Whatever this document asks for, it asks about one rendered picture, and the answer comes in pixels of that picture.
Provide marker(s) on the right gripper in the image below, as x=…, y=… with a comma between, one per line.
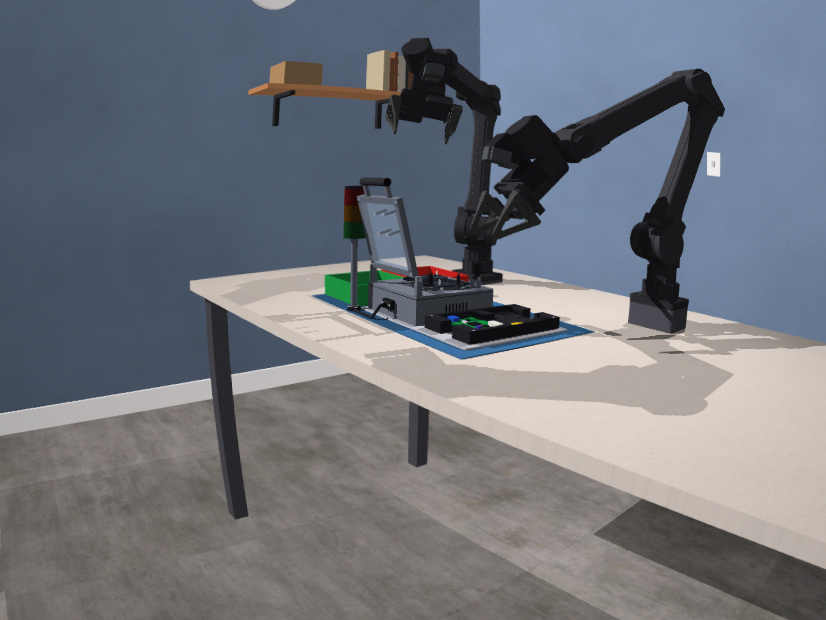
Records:
x=408, y=106

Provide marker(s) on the green circuit board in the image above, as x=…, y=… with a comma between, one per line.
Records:
x=472, y=321

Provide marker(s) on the green bin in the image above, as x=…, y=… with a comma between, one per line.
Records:
x=341, y=289

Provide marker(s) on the red bin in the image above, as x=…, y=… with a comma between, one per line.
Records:
x=425, y=270

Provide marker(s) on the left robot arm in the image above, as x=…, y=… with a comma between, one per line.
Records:
x=660, y=243

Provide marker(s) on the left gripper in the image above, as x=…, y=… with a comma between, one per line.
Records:
x=519, y=203

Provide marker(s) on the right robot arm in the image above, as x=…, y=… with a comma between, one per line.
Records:
x=432, y=67

